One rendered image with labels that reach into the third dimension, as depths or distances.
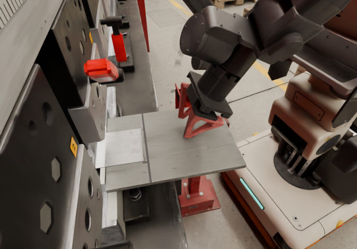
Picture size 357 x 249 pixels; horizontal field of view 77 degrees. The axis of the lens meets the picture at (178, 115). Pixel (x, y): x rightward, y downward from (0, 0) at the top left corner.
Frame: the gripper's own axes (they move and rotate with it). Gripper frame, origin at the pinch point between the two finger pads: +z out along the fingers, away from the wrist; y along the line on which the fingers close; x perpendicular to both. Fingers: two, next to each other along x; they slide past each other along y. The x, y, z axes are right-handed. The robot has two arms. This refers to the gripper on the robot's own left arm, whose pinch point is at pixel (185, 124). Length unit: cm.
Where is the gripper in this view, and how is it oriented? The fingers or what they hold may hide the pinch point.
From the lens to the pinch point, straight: 45.8
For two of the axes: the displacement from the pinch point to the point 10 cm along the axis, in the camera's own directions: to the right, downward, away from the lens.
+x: 8.5, 2.3, 4.7
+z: -4.8, 6.9, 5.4
